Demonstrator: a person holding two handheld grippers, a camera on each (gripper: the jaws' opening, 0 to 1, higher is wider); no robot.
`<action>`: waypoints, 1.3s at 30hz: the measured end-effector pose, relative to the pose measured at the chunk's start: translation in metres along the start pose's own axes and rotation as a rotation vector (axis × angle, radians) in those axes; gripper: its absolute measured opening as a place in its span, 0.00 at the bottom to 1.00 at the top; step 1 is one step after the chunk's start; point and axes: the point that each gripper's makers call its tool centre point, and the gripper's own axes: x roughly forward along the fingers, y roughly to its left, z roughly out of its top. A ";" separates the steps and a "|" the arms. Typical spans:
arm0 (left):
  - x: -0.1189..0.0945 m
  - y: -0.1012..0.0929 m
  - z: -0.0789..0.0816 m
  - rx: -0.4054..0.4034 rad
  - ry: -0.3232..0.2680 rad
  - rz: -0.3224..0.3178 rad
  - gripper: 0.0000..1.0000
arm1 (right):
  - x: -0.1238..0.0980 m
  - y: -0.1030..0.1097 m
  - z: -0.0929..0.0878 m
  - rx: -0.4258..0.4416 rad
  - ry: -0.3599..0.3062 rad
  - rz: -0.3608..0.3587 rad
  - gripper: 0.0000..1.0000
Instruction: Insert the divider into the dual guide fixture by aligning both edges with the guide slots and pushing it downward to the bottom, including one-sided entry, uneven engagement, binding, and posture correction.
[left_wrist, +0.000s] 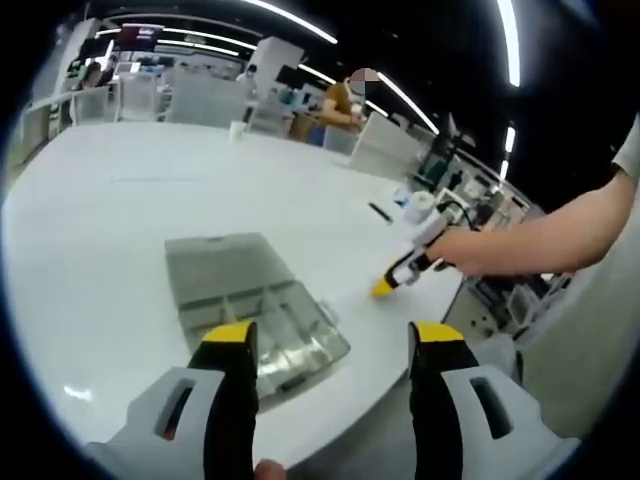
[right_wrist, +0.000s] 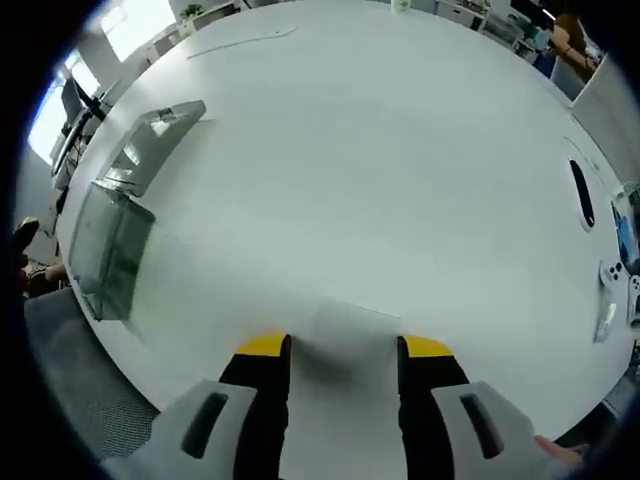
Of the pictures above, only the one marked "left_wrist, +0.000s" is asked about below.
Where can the blue packet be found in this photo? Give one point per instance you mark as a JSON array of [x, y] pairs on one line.
[[405, 201]]

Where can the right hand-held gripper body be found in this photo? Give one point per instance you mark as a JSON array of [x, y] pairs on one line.
[[427, 227]]

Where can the white mesh office chair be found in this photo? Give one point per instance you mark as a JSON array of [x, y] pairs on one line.
[[142, 100], [207, 97]]

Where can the black pen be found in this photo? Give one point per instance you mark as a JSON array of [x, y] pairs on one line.
[[380, 212]]

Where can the white cup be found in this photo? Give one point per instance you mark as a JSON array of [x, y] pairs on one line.
[[237, 132]]

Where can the person's left hand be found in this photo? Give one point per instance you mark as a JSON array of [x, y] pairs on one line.
[[270, 471]]

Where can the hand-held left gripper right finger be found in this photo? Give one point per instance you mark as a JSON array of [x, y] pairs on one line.
[[435, 400]]

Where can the clear plastic guide fixture box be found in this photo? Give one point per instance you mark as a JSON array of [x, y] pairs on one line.
[[220, 265]]

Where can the hanging screen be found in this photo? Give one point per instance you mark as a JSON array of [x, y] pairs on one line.
[[141, 37]]

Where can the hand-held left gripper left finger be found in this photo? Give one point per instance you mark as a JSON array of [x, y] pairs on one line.
[[230, 400]]

